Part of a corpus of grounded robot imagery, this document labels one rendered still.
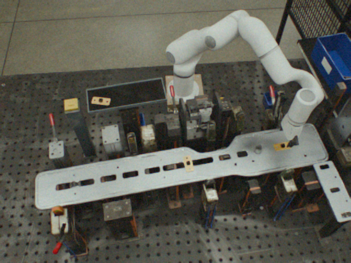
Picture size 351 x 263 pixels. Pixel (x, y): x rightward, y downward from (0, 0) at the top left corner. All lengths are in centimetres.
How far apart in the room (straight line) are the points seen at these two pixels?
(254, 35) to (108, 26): 257
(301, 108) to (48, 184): 115
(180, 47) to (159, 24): 200
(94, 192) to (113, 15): 260
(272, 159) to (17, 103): 158
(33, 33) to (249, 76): 233
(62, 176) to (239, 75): 131
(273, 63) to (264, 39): 10
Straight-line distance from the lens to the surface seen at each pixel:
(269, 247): 196
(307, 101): 152
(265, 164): 178
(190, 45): 183
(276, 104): 179
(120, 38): 375
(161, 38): 371
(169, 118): 178
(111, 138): 170
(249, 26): 151
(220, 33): 158
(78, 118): 183
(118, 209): 163
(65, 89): 248
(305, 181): 182
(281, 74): 152
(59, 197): 175
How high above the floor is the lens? 254
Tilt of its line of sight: 58 degrees down
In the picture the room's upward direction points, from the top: straight up
